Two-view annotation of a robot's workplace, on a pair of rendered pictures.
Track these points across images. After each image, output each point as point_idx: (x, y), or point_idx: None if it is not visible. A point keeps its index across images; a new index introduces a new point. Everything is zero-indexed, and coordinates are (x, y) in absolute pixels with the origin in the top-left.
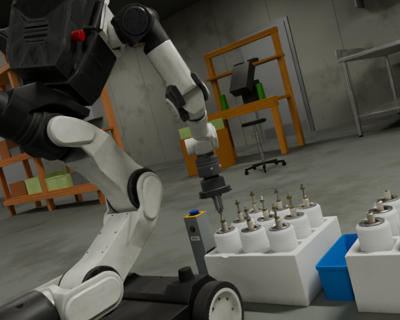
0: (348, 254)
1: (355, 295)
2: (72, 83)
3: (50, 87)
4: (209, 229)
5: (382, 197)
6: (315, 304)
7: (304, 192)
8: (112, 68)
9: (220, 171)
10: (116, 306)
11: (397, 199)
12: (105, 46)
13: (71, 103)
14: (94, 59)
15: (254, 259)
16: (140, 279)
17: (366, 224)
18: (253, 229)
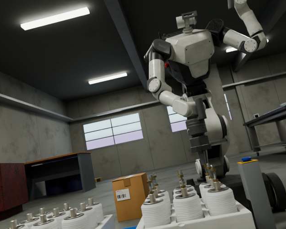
0: (110, 214)
1: None
2: (178, 81)
3: None
4: (245, 181)
5: (77, 216)
6: None
7: (149, 186)
8: (179, 67)
9: (188, 134)
10: (201, 176)
11: (66, 216)
12: (171, 61)
13: (184, 87)
14: (173, 69)
15: None
16: (239, 181)
17: (94, 203)
18: (179, 187)
